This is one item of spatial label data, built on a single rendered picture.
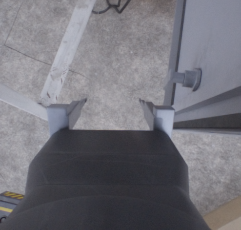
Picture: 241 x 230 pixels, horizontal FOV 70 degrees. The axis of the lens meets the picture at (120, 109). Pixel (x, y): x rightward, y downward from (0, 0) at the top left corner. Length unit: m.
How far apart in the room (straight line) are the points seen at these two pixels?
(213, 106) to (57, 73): 0.80
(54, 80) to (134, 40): 0.56
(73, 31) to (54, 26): 0.38
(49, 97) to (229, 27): 0.81
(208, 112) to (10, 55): 1.31
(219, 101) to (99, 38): 1.06
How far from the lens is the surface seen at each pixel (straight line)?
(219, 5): 0.24
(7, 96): 0.69
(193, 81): 0.24
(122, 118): 1.03
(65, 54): 0.93
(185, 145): 1.07
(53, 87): 0.90
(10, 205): 0.93
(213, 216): 1.15
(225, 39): 0.20
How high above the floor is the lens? 1.03
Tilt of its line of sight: 82 degrees down
